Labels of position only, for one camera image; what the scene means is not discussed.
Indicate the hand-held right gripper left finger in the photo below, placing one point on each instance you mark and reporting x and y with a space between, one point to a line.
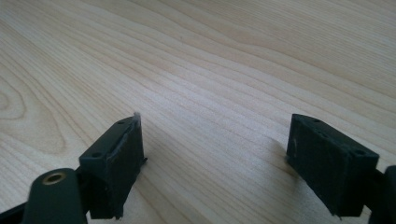
118 168

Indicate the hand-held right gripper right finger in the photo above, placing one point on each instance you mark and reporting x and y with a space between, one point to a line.
330 168

